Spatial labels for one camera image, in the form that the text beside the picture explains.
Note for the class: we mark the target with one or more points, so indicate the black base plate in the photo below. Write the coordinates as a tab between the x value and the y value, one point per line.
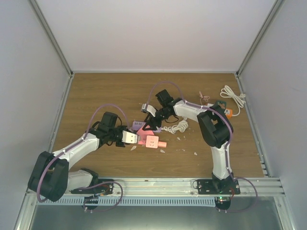
209	187
105	189

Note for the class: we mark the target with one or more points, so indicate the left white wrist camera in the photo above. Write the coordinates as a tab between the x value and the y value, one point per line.
129	137

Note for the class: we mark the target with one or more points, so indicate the pink triangular socket adapter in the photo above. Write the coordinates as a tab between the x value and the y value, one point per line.
143	135

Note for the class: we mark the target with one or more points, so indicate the aluminium front rail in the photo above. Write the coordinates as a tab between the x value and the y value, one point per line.
176	187

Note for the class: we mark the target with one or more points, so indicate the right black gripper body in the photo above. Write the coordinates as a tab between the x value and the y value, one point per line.
153	120

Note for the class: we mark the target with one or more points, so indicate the pink cube socket adapter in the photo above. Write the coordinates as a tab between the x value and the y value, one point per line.
152	142

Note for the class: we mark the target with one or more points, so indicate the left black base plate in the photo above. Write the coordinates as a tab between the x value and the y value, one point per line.
105	189

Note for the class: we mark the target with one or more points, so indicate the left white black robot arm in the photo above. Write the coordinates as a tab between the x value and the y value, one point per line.
51	177

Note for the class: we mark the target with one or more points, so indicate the grey slotted cable duct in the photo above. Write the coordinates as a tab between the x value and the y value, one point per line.
135	201

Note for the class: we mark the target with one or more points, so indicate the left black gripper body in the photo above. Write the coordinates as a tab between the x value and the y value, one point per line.
112	132

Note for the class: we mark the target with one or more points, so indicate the dark green cube adapter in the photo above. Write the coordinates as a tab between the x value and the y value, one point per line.
222	104

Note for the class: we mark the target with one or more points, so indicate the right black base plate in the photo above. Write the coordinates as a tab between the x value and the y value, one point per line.
209	187

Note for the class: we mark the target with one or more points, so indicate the orange power strip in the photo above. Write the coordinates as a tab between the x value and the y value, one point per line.
228	113

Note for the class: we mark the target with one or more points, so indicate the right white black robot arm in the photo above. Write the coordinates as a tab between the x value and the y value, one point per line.
215	128

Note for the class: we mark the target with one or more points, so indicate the purple power strip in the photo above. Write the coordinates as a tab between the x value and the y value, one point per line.
136	125

